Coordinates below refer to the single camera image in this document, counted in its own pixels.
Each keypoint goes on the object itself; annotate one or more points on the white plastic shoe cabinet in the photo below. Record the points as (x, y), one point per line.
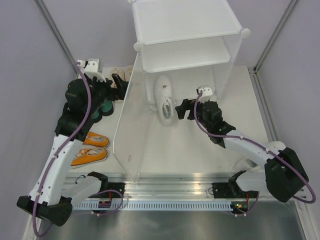
(192, 42)

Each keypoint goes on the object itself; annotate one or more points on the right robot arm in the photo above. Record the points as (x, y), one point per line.
(284, 175)

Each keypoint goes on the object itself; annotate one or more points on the green pointed shoe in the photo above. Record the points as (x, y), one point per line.
(107, 109)
(97, 116)

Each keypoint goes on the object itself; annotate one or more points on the orange sneaker upper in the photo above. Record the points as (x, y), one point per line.
(96, 140)

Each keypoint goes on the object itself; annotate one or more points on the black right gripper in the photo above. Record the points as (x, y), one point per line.
(186, 104)

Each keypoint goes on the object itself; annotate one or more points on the beige sneaker right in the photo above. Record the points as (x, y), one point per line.
(128, 73)

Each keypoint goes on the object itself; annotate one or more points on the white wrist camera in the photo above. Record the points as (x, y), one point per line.
(93, 68)
(204, 93)

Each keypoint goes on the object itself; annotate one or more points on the aluminium mounting rail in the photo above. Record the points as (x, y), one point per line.
(157, 187)

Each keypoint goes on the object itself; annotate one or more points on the aluminium frame post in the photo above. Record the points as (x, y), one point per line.
(275, 34)
(43, 9)

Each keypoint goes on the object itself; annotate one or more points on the white slotted cable duct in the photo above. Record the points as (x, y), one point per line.
(139, 205)

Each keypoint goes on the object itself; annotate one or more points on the orange sneaker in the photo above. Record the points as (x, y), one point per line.
(96, 140)
(88, 156)

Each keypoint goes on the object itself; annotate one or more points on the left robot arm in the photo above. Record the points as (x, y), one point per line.
(47, 200)

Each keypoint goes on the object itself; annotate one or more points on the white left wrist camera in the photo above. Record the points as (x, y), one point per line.
(93, 68)

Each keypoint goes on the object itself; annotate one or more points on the clear cabinet door panel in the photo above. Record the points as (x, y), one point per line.
(131, 130)

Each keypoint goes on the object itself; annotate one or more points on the green pointed shoe left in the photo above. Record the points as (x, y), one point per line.
(97, 116)

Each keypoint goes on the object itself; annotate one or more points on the left aluminium frame post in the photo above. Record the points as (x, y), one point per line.
(43, 9)

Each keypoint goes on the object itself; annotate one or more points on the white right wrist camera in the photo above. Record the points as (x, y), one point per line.
(204, 93)

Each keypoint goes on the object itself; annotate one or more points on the orange sneaker lower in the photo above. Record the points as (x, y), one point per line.
(88, 156)

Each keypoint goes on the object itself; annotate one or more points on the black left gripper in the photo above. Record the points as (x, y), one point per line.
(115, 93)

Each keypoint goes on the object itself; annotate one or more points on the white sneaker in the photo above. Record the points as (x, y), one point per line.
(259, 155)
(163, 100)

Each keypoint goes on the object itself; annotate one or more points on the green pointed shoe right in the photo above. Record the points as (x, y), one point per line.
(107, 109)

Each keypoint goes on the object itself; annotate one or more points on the right aluminium frame post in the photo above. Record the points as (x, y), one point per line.
(275, 34)

